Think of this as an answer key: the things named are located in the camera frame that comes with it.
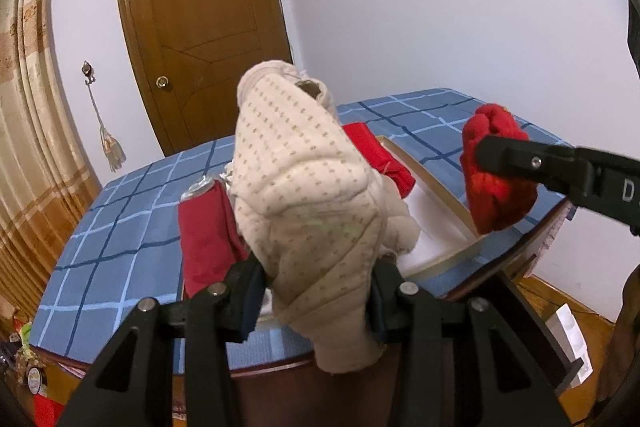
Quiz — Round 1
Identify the brown wooden door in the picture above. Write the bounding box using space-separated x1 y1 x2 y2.
114 0 296 156

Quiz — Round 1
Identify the blue checked tablecloth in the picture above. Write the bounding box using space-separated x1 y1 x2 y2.
30 87 573 368

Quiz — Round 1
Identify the beige patterned curtain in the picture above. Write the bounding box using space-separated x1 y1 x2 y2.
0 0 103 308

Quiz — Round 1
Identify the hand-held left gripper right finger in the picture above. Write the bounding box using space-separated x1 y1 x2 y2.
367 259 576 427

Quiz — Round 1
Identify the white cardboard box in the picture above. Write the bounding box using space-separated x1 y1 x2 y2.
547 303 593 385

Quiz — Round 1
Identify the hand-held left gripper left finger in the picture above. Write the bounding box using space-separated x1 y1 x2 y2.
55 257 268 427

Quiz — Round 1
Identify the cream dotted underwear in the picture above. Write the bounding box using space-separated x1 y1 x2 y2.
232 59 421 375

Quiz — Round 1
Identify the white tray with wooden rim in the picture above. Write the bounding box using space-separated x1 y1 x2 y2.
257 134 490 325

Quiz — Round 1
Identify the dark wooden dresser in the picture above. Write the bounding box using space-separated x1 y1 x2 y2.
45 347 571 427

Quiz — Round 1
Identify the bright red underwear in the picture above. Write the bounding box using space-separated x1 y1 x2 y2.
342 122 417 200
460 103 540 235

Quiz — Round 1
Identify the person's brown clothing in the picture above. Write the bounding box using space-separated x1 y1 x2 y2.
595 262 640 413

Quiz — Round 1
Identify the dark red underwear grey waistband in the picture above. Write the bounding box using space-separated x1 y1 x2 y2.
177 178 251 300

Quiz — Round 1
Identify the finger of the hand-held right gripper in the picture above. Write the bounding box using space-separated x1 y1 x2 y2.
475 134 596 208

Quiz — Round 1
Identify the red box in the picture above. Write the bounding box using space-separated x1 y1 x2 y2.
32 394 68 427

